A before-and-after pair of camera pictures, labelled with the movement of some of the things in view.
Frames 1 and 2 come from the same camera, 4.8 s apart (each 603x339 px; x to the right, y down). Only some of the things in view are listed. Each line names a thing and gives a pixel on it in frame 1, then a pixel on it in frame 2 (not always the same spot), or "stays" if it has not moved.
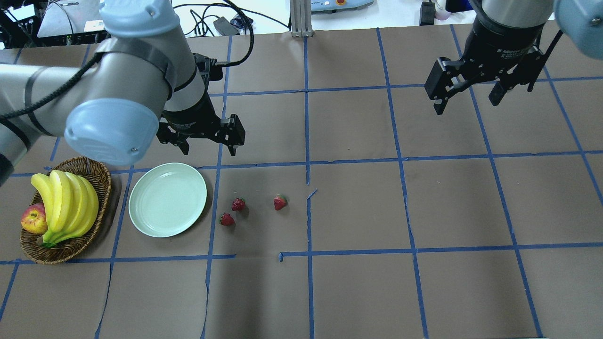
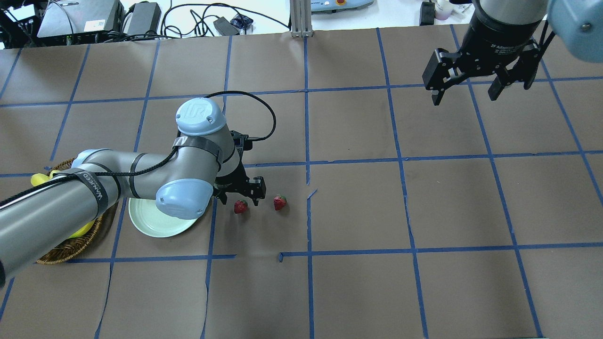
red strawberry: x=238 y=204 stays
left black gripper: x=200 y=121 to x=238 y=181
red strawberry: x=279 y=201 stays
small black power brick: x=225 y=28 stays
